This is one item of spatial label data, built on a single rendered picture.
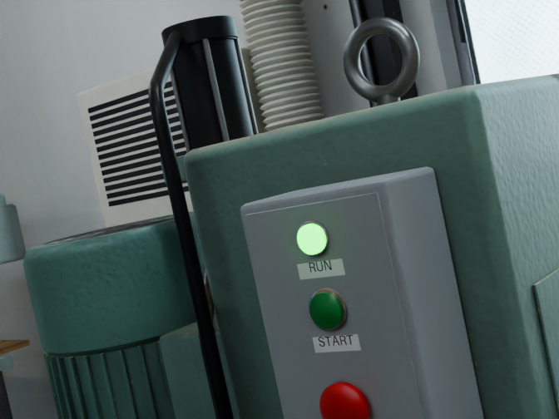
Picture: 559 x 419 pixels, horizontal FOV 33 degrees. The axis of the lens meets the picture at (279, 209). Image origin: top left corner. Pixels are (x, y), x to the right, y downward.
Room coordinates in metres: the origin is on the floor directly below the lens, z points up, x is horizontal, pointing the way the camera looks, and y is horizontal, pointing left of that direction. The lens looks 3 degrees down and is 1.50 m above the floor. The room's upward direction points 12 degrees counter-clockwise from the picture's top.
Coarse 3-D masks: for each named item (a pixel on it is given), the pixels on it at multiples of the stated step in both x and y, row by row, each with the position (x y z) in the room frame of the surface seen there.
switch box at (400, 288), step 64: (320, 192) 0.51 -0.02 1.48; (384, 192) 0.49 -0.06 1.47; (256, 256) 0.54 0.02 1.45; (320, 256) 0.51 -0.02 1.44; (384, 256) 0.49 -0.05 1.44; (448, 256) 0.53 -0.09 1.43; (384, 320) 0.49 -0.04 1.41; (448, 320) 0.51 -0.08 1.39; (320, 384) 0.52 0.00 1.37; (384, 384) 0.50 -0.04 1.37; (448, 384) 0.50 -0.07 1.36
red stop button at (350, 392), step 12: (336, 384) 0.51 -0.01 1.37; (348, 384) 0.50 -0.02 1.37; (324, 396) 0.51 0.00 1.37; (336, 396) 0.50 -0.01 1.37; (348, 396) 0.50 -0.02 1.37; (360, 396) 0.50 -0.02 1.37; (324, 408) 0.51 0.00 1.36; (336, 408) 0.50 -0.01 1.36; (348, 408) 0.50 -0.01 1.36; (360, 408) 0.50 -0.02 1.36
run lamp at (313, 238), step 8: (304, 224) 0.51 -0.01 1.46; (312, 224) 0.51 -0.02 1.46; (320, 224) 0.51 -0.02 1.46; (304, 232) 0.51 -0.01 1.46; (312, 232) 0.51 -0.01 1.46; (320, 232) 0.50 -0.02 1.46; (328, 232) 0.51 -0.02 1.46; (304, 240) 0.51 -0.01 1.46; (312, 240) 0.51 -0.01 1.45; (320, 240) 0.50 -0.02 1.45; (328, 240) 0.51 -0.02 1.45; (304, 248) 0.51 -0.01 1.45; (312, 248) 0.51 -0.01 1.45; (320, 248) 0.50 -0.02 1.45; (312, 256) 0.51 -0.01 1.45
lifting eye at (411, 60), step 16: (352, 32) 0.67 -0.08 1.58; (368, 32) 0.67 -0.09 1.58; (384, 32) 0.66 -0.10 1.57; (400, 32) 0.65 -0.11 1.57; (352, 48) 0.67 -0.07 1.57; (400, 48) 0.66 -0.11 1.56; (416, 48) 0.65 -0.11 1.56; (352, 64) 0.68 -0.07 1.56; (416, 64) 0.65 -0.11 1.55; (352, 80) 0.68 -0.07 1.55; (400, 80) 0.66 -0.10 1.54; (368, 96) 0.67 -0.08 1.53; (384, 96) 0.66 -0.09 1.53; (400, 96) 0.66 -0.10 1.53
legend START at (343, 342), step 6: (330, 336) 0.51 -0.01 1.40; (336, 336) 0.51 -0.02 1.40; (342, 336) 0.51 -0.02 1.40; (348, 336) 0.51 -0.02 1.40; (354, 336) 0.50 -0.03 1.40; (318, 342) 0.52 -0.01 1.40; (324, 342) 0.52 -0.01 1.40; (330, 342) 0.51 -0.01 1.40; (336, 342) 0.51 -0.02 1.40; (342, 342) 0.51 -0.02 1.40; (348, 342) 0.51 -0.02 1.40; (354, 342) 0.51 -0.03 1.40; (318, 348) 0.52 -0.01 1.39; (324, 348) 0.52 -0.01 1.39; (330, 348) 0.51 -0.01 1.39; (336, 348) 0.51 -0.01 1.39; (342, 348) 0.51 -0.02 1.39; (348, 348) 0.51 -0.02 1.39; (354, 348) 0.51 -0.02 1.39; (360, 348) 0.50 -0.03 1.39
